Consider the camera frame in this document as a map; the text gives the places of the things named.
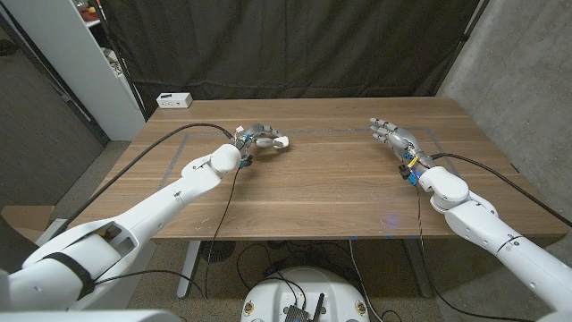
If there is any white shelf cabinet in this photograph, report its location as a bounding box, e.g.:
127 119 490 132
2 0 147 142

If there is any white table leg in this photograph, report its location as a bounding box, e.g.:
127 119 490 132
176 240 202 300

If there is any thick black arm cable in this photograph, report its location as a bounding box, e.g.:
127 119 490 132
429 151 572 228
46 123 236 238

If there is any black backdrop stand pole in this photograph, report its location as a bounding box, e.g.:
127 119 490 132
96 0 148 120
440 0 488 94

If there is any white power outlet box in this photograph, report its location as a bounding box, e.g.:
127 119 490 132
156 92 194 110

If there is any thin black hanging cable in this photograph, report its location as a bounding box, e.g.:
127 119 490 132
203 165 245 301

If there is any braided black hanging cable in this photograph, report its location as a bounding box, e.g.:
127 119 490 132
415 183 535 322

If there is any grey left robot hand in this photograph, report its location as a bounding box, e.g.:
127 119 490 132
231 123 284 157

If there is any brown cardboard box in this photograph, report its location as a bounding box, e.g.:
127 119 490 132
0 204 55 245

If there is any grey floor cable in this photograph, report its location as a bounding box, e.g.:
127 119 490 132
348 239 385 322

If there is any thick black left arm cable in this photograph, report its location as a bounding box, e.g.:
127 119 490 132
46 123 236 238

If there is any black cloth backdrop curtain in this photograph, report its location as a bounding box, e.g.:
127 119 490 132
100 0 482 117

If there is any round black floor stand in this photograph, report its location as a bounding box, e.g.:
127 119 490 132
199 240 237 264

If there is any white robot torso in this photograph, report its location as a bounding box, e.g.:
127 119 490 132
0 309 182 322

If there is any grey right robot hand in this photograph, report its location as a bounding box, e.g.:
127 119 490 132
369 117 433 169

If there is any black diagonal wall rail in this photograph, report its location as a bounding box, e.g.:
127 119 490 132
0 13 111 147

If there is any grey table leg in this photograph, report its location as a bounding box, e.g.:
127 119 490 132
401 239 433 299

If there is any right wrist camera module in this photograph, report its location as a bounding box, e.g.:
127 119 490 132
399 154 424 187

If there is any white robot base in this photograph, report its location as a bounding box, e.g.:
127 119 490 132
240 267 371 322

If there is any black electronics module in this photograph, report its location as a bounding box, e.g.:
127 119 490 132
283 292 326 322

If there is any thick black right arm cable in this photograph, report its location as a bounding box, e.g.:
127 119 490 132
429 151 572 228

